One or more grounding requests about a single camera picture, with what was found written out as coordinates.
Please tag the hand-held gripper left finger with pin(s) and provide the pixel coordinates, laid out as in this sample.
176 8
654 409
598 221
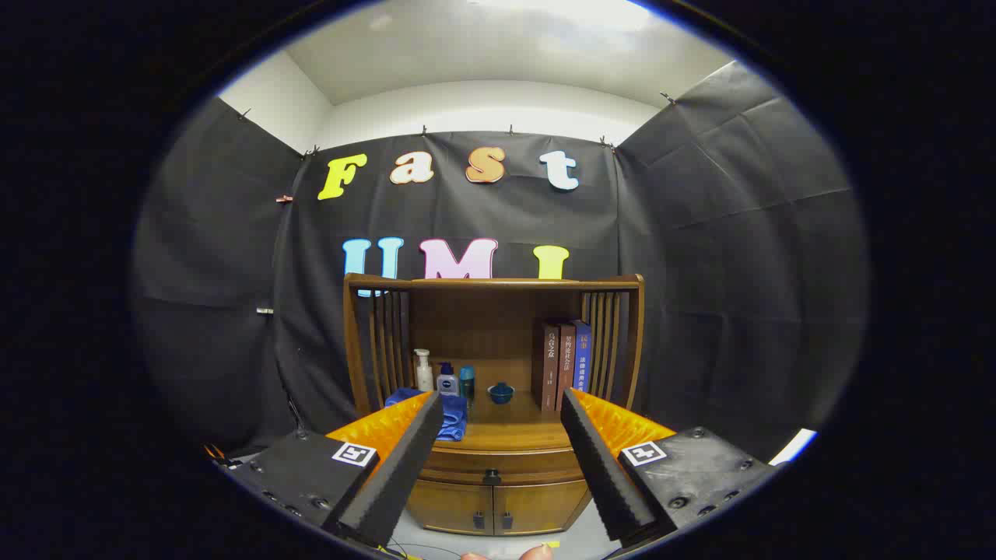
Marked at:
397 474

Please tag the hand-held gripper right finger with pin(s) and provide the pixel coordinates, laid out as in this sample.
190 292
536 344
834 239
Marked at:
603 467

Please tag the wooden drawer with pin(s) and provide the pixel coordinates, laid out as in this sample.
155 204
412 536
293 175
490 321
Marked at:
537 464

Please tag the wooden cabinet door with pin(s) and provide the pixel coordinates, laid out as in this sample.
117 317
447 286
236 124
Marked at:
541 505
451 505

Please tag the wooden countertop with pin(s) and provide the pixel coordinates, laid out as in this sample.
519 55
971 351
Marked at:
513 432

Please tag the wooden cabinet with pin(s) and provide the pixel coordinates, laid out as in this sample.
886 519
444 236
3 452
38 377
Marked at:
467 319

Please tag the blue folded towel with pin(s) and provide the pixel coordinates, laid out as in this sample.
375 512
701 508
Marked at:
454 416

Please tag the white pump bottle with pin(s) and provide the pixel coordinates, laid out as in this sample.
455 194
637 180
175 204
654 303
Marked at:
424 377

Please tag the white blue lotion bottle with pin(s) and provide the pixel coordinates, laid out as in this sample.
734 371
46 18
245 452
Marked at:
447 383

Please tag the reddish brown book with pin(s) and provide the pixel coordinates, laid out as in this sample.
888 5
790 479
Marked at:
566 362

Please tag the blue book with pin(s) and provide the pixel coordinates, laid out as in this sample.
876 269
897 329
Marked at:
583 354

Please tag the teal bottle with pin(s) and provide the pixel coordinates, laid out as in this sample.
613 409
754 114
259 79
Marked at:
467 381

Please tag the dark brown book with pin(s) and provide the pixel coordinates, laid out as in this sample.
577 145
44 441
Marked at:
545 365

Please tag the blue lidded bowl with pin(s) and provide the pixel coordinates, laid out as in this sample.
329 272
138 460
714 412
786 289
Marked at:
501 394

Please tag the black backdrop cloth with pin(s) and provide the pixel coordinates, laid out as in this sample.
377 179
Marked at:
700 233

